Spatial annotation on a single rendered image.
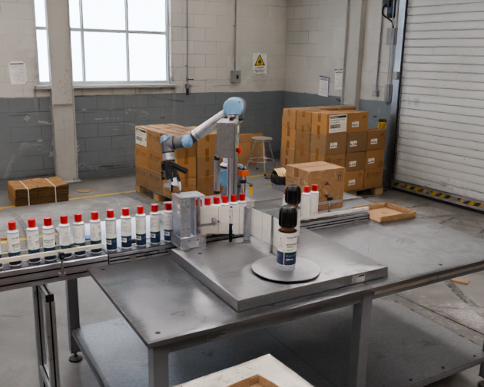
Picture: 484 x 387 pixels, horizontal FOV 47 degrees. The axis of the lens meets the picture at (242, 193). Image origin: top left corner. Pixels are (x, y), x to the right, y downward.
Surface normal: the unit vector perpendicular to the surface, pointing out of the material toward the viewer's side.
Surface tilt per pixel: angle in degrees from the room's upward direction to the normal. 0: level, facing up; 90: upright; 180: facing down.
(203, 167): 90
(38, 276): 90
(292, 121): 90
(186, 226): 90
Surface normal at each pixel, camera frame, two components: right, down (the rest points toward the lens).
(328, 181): 0.51, 0.22
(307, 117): -0.79, 0.11
